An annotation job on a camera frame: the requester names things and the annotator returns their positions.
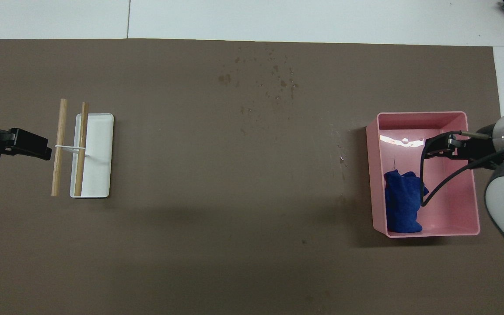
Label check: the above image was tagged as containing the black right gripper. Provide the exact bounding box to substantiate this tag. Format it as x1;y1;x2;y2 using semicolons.
424;125;500;169

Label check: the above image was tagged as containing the long wooden rod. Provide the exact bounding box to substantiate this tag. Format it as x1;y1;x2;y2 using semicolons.
51;98;68;196

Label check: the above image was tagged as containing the large brown table mat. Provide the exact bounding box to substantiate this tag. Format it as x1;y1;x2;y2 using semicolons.
0;38;504;315

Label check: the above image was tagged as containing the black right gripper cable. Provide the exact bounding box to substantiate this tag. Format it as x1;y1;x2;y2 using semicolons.
420;130;504;207

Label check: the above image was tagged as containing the blue towel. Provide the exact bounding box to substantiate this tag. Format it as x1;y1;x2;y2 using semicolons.
384;170;429;233

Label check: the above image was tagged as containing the pink plastic bin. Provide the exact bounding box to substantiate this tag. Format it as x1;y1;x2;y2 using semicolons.
366;111;481;238

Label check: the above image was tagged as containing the white rack tray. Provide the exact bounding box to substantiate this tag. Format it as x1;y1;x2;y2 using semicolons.
70;113;115;199

